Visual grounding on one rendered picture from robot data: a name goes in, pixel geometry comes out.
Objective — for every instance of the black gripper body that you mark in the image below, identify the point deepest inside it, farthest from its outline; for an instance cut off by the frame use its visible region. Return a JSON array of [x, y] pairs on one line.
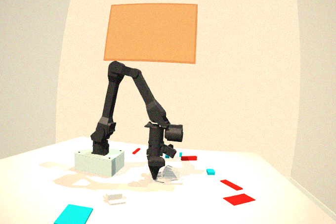
[[153, 151]]

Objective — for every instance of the cyan flat rectangular plate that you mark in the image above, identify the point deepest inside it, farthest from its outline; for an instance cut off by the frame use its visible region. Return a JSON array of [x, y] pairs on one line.
[[74, 214]]

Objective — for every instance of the cyan rectangular block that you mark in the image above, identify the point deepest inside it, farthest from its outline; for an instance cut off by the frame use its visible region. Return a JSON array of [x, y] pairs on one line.
[[210, 172]]

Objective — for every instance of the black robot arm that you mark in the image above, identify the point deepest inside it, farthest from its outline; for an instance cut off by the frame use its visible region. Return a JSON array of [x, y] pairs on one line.
[[156, 113]]

